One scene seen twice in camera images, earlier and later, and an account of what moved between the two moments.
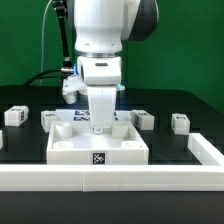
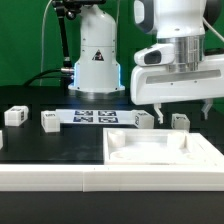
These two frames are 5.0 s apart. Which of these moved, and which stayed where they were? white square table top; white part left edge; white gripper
Moved: white square table top; white gripper
Stayed: white part left edge
